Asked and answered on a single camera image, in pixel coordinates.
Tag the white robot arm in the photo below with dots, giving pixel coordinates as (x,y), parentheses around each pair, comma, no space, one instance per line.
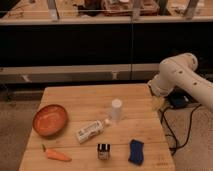
(179,71)

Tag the white glue bottle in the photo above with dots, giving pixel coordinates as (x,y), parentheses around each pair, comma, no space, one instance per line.
(91,130)

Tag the small black white box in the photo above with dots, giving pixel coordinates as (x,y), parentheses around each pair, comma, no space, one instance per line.
(103,151)

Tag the orange bowl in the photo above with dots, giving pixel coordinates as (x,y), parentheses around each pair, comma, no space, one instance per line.
(50,120)

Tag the black box on floor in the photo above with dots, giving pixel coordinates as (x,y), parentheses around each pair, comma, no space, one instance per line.
(178,101)

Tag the orange toy carrot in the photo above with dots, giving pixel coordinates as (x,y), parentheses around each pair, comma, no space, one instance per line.
(55,155)

